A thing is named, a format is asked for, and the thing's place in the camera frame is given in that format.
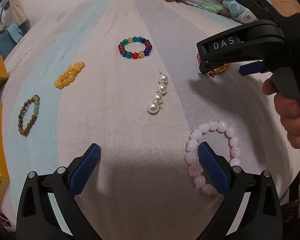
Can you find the blue desk lamp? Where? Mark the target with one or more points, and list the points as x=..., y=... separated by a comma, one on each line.
x=4, y=7

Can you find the beige curtain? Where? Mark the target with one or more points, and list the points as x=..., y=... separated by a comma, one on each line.
x=18, y=13

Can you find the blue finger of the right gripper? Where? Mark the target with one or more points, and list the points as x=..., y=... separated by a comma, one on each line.
x=206, y=66
x=251, y=68

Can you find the person's right hand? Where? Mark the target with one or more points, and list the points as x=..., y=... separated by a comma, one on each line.
x=289, y=112

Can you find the red cord bracelet gold bar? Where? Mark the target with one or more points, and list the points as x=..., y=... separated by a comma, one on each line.
x=217, y=71

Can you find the teal suitcase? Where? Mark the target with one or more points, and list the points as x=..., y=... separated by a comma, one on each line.
x=10, y=36

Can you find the striped bed sheet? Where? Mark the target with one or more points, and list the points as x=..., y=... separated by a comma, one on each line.
x=124, y=74

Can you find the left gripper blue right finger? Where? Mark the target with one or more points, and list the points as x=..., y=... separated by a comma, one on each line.
x=262, y=218

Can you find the floral pillow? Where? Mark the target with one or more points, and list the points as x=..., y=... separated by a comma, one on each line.
x=227, y=8

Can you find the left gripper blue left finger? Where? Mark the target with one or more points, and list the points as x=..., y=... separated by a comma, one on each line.
x=47, y=207

